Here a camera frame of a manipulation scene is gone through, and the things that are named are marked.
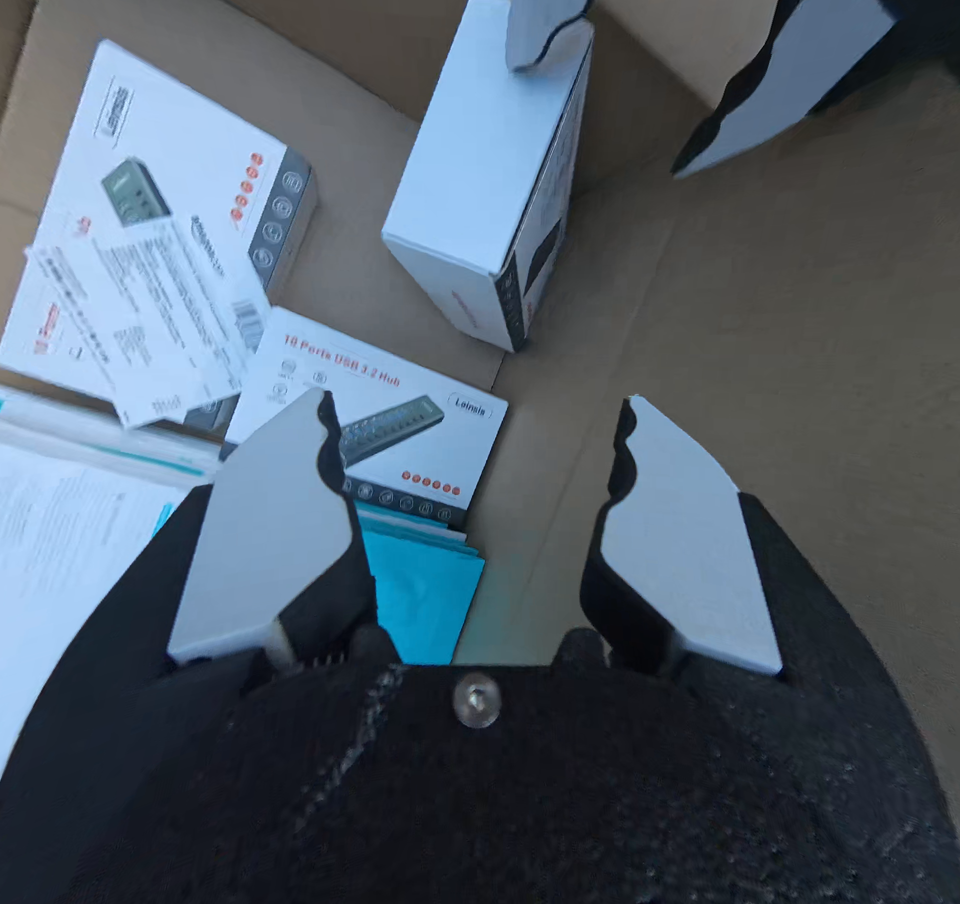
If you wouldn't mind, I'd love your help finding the large cardboard box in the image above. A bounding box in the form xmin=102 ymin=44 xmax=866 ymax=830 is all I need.
xmin=0 ymin=0 xmax=960 ymax=785

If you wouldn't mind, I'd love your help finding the white printed leaflet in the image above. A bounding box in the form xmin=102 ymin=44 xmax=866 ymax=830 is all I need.
xmin=22 ymin=217 xmax=273 ymax=430

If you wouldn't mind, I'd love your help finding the stack of teal white packets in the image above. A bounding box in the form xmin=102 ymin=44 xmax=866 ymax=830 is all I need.
xmin=0 ymin=382 xmax=487 ymax=777

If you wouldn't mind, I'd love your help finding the white product box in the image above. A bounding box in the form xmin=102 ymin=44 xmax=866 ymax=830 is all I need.
xmin=41 ymin=40 xmax=318 ymax=312
xmin=219 ymin=307 xmax=510 ymax=533
xmin=0 ymin=244 xmax=121 ymax=404
xmin=381 ymin=0 xmax=595 ymax=353

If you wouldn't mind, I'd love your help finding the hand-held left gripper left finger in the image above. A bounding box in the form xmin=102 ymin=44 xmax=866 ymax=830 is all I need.
xmin=166 ymin=388 xmax=404 ymax=671

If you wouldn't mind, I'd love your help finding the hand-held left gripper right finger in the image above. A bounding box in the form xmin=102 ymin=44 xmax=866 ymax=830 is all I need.
xmin=579 ymin=395 xmax=785 ymax=680

